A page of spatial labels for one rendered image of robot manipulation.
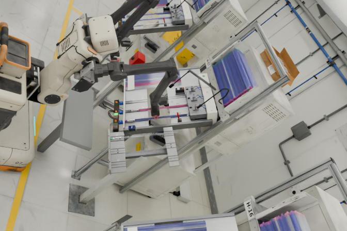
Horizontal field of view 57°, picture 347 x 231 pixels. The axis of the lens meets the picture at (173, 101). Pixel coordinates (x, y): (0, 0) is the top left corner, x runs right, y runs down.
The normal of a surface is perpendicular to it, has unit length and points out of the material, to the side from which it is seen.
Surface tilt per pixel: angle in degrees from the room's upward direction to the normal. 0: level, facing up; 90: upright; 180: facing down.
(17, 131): 0
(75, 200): 0
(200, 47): 90
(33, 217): 0
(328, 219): 90
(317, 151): 90
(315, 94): 90
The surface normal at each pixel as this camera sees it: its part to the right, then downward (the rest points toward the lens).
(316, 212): -0.71, -0.45
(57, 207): 0.70, -0.56
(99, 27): -0.02, -0.57
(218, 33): 0.10, 0.70
